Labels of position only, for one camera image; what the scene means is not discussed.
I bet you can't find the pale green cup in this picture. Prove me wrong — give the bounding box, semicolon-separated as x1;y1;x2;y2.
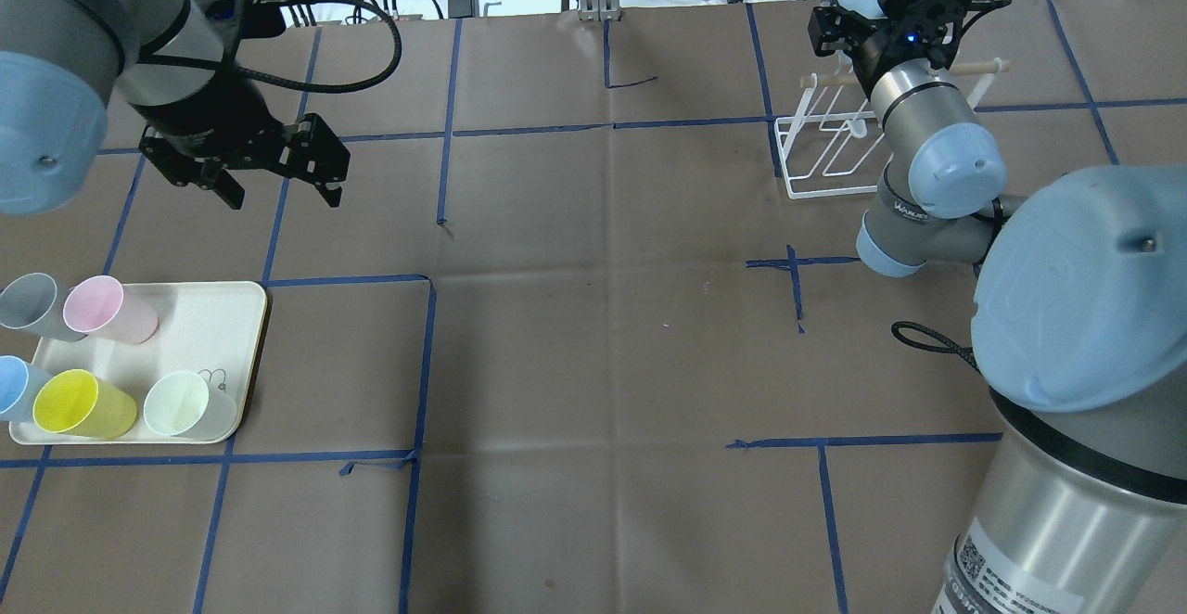
142;368;240;441

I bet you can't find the grey cup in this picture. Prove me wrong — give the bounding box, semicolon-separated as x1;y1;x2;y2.
1;272;85;342

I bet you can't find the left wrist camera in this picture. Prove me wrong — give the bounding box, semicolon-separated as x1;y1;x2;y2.
192;0;286;51

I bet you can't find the pink cup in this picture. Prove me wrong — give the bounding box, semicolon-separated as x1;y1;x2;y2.
62;276;160;344

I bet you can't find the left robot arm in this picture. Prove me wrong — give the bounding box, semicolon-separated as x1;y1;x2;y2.
1;0;351;215

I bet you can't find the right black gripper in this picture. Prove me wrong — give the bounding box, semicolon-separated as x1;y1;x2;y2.
849;0;975;96

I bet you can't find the black corrugated cable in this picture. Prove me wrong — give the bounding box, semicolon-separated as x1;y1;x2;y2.
891;321;979;372

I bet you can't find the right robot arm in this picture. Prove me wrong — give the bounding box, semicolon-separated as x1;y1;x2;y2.
812;0;1183;613

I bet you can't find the white wire cup rack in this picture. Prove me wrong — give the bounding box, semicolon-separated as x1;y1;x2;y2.
775;58;1013;219

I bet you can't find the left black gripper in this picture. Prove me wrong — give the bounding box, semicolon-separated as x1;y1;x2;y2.
139;86;351;210

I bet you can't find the yellow cup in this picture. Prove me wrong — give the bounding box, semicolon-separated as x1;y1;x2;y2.
32;369;137;439

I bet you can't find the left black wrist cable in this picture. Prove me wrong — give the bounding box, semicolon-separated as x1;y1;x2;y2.
139;0;404;96

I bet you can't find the cream plastic tray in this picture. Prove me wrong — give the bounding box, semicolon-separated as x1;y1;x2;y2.
32;281;269;444

